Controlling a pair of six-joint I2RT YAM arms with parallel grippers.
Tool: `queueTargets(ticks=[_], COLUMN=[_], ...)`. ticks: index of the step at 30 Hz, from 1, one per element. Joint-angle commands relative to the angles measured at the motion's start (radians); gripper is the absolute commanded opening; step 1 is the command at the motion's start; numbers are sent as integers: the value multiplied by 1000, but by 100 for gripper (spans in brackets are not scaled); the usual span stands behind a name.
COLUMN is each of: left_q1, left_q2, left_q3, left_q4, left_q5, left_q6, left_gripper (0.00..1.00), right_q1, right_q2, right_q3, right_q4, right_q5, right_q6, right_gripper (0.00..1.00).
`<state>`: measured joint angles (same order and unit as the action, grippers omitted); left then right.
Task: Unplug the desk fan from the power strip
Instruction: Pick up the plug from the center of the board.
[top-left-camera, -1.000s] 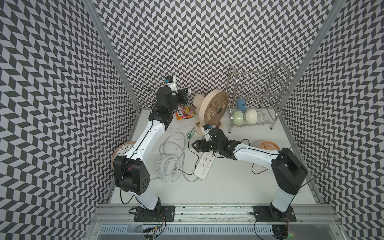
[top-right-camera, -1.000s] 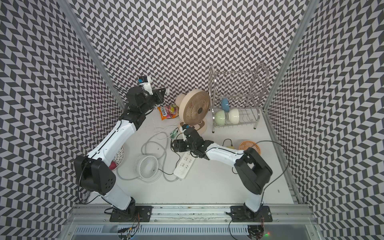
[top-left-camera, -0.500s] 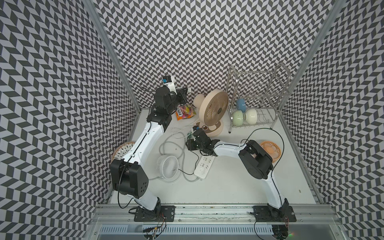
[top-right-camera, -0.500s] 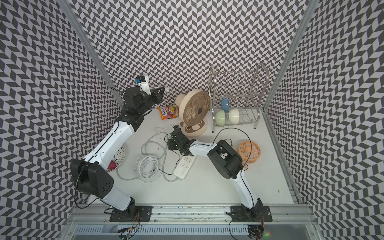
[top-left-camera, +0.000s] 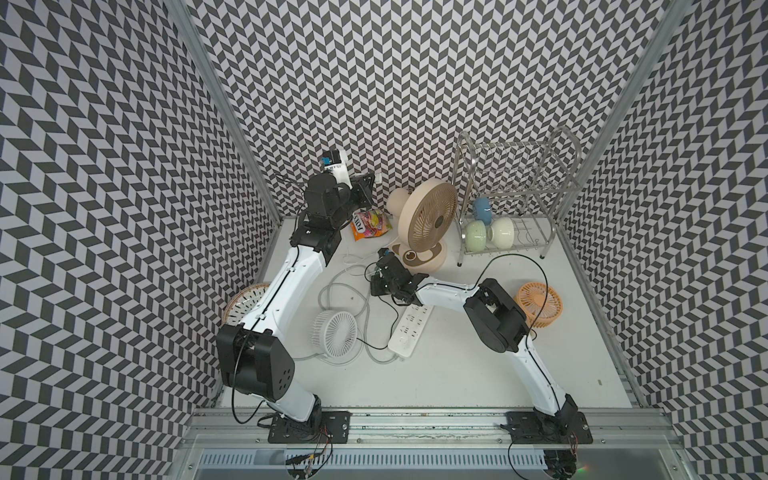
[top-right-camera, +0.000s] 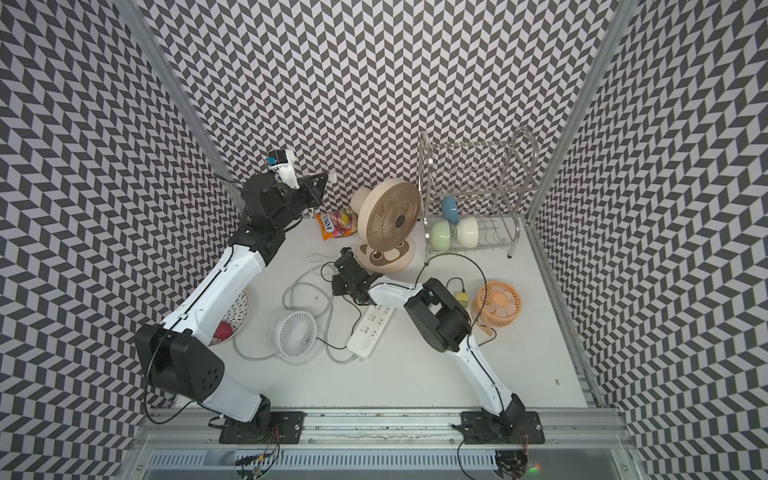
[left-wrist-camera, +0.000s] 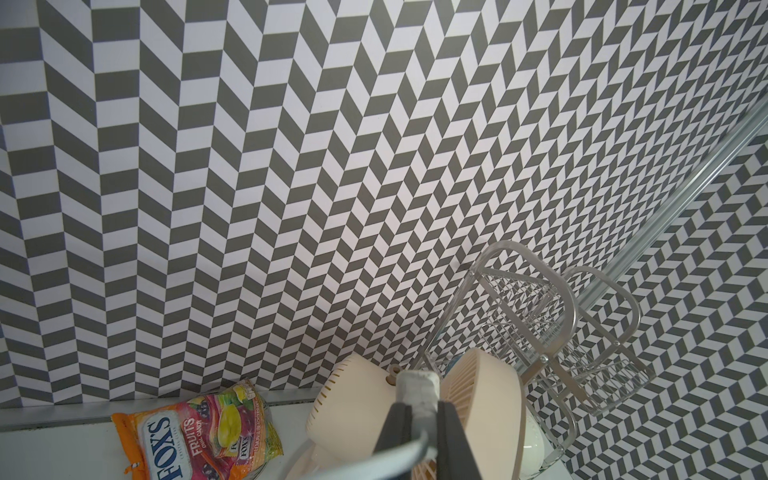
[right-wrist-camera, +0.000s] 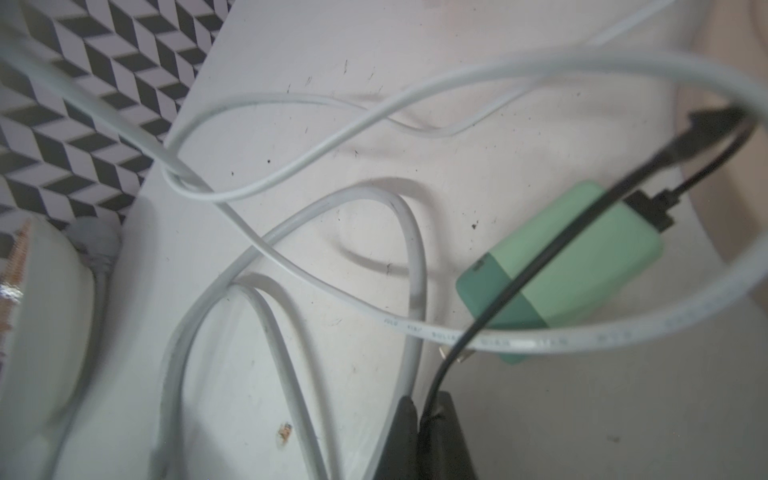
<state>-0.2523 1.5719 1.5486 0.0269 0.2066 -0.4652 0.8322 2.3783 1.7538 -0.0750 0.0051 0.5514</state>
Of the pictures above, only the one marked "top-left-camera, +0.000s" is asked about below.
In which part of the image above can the white bowl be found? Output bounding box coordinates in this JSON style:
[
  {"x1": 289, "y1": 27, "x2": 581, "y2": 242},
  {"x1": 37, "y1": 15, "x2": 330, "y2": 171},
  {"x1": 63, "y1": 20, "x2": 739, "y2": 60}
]
[{"x1": 490, "y1": 217, "x2": 515, "y2": 250}]

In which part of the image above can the black cable of orange fan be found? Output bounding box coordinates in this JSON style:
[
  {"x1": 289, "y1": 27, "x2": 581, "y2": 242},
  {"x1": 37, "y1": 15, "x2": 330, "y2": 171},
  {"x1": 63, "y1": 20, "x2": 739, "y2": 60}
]
[{"x1": 473, "y1": 253, "x2": 551, "y2": 343}]

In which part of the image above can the candy snack bag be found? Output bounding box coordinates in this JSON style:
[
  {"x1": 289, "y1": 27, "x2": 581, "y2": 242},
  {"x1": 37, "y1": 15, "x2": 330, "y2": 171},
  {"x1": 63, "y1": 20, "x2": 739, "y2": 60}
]
[{"x1": 351, "y1": 209, "x2": 392, "y2": 241}]

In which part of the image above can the beige desk fan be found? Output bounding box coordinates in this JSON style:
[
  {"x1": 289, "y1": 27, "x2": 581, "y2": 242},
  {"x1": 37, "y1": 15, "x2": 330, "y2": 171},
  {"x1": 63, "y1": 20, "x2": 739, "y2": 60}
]
[{"x1": 386, "y1": 178, "x2": 458, "y2": 274}]

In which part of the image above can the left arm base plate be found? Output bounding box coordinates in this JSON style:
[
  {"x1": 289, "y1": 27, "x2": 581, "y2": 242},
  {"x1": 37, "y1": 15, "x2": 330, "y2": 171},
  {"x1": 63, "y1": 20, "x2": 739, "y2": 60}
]
[{"x1": 268, "y1": 410, "x2": 352, "y2": 445}]

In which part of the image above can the patterned woven plate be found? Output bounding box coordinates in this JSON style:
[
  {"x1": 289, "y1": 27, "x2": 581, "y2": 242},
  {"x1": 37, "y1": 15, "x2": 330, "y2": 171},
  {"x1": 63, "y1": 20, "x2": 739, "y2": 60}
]
[{"x1": 222, "y1": 283, "x2": 270, "y2": 325}]

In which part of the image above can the blue bowl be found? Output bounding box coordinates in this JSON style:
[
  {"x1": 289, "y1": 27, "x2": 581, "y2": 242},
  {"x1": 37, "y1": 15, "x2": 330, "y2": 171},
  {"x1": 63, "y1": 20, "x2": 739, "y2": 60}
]
[{"x1": 472, "y1": 197, "x2": 493, "y2": 226}]

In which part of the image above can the white power strip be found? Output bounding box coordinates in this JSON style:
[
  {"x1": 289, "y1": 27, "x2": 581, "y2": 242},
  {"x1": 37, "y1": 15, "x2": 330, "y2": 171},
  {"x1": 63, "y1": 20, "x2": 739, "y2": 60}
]
[{"x1": 387, "y1": 305, "x2": 433, "y2": 358}]

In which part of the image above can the metal dish rack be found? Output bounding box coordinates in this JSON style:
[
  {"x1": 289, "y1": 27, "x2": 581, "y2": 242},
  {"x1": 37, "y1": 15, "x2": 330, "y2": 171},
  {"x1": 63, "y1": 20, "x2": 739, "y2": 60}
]
[{"x1": 450, "y1": 126, "x2": 584, "y2": 266}]

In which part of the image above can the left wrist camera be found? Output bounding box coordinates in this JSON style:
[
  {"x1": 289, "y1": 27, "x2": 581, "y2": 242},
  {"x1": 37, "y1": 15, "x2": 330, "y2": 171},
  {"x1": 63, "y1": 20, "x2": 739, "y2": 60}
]
[{"x1": 320, "y1": 148, "x2": 352, "y2": 187}]

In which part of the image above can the white power strip cable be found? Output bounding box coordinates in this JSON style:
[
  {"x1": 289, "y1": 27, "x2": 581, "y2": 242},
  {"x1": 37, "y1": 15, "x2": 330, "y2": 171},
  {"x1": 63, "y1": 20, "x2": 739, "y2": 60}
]
[{"x1": 293, "y1": 263, "x2": 400, "y2": 365}]

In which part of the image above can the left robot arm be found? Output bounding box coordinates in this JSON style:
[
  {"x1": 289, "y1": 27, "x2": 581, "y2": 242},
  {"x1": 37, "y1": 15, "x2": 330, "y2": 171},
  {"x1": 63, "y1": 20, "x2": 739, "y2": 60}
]
[{"x1": 216, "y1": 172, "x2": 375, "y2": 429}]

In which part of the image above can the small white fan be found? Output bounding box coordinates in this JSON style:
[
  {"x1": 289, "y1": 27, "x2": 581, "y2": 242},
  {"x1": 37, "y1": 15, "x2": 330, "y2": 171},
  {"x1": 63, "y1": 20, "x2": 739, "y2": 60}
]
[{"x1": 310, "y1": 310, "x2": 358, "y2": 362}]

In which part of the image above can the black cable of white fan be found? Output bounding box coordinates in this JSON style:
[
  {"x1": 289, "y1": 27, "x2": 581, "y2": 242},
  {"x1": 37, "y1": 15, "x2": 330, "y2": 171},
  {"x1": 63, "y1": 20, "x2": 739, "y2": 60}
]
[{"x1": 357, "y1": 260, "x2": 404, "y2": 352}]

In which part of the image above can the green bowl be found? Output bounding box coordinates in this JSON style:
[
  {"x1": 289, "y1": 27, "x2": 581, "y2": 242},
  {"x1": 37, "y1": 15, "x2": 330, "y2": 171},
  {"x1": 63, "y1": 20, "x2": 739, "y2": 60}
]
[{"x1": 463, "y1": 220, "x2": 487, "y2": 253}]

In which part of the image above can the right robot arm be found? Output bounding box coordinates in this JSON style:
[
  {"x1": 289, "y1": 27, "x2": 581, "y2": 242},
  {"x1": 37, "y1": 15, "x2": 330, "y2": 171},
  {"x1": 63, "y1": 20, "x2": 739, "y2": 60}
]
[{"x1": 372, "y1": 247, "x2": 578, "y2": 438}]

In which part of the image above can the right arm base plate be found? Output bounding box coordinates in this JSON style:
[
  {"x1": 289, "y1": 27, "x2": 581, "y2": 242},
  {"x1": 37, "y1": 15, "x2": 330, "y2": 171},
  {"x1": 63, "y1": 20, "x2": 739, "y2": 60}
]
[{"x1": 500, "y1": 410, "x2": 594, "y2": 445}]

